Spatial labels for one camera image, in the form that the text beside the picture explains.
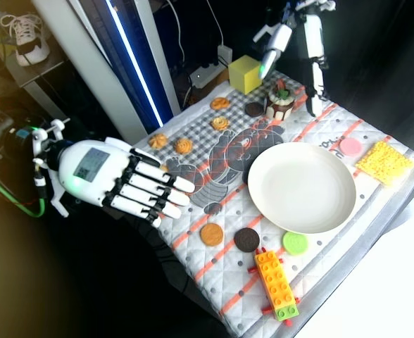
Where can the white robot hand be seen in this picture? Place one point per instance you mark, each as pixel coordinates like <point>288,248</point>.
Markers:
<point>87,169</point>
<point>314,38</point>

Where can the chocolate cupcake toy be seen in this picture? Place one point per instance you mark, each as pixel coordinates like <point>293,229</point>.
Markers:
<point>280,105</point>

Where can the cream round plate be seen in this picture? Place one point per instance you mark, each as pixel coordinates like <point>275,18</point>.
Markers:
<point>300,186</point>

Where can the golden flower-shaped cookie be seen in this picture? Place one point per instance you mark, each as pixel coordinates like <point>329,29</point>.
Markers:
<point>183,145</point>
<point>220,123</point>
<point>220,103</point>
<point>157,141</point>

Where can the small pale round biscuit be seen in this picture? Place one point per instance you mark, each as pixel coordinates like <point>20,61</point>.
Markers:
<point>164,168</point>

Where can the yellow cube block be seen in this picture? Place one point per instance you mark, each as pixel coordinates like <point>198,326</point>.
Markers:
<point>244,75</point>

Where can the white power adapter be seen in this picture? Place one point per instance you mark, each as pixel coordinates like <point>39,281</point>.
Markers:
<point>224,54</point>

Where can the small dark chocolate sandwich cookie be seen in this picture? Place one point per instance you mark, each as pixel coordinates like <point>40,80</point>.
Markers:
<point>253,110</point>

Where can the grey shelf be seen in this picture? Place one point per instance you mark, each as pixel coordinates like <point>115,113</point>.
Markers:
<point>34,75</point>

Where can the white power strip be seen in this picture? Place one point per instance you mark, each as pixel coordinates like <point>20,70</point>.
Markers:
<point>207,75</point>

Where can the pink round biscuit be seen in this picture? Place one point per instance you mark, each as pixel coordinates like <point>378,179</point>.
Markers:
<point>350,146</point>

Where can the blue glowing panel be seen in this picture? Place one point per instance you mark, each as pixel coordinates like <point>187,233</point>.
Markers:
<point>136,63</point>

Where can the tan round biscuit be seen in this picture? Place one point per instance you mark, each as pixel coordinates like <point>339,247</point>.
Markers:
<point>211,234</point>

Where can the yellow square cracker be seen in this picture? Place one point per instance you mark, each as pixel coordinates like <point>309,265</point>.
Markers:
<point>384,163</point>

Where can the white sneaker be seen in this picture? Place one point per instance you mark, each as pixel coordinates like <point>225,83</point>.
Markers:
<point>29,35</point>

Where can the quilt with printed bear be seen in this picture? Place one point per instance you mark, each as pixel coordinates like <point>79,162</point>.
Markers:
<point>228,218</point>

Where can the large dark chocolate sandwich cookie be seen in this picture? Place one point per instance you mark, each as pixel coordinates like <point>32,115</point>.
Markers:
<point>246,239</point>

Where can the green round biscuit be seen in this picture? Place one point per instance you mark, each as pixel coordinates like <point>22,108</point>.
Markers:
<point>295,243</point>

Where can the orange and green brick block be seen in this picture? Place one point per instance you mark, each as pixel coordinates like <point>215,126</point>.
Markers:
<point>276,285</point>

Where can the white post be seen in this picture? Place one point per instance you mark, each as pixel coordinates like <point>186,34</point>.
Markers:
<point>83,60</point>

